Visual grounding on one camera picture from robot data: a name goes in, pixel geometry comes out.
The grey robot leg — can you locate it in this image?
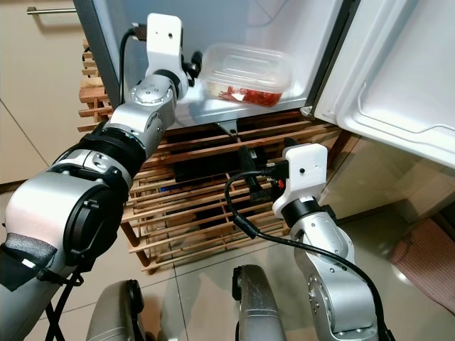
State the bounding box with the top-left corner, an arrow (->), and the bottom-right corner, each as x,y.
87,278 -> 147,341
230,264 -> 290,341

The white-lined fridge door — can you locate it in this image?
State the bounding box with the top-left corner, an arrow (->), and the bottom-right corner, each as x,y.
312,0 -> 455,151

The wooden slatted rack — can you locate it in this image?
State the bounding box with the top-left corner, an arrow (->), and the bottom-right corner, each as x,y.
78,41 -> 358,275

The cream kitchen cabinet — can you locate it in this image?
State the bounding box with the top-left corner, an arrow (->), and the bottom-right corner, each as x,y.
0,0 -> 99,153

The clear plastic food container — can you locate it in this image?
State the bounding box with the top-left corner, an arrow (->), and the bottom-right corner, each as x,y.
202,42 -> 295,108

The steel drawer handle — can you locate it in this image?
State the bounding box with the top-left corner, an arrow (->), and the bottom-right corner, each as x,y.
26,6 -> 76,17

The silver mini fridge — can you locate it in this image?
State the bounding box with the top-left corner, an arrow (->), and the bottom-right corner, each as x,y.
72,0 -> 360,137

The white side counter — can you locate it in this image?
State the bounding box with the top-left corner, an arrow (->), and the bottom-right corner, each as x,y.
333,134 -> 455,222

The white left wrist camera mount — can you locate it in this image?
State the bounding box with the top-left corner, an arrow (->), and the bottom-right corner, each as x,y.
145,12 -> 184,76

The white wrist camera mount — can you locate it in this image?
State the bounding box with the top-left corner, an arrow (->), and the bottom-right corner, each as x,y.
145,12 -> 184,76
271,143 -> 330,219

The grey robot right leg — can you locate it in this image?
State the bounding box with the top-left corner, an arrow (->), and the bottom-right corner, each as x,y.
230,264 -> 290,341

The grey robot left leg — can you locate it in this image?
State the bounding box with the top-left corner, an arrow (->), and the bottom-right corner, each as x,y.
87,278 -> 147,341

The pink floor mat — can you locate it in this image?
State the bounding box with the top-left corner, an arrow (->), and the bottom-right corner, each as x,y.
390,216 -> 455,297

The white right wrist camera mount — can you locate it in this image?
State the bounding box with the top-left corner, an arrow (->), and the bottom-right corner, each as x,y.
271,143 -> 330,219

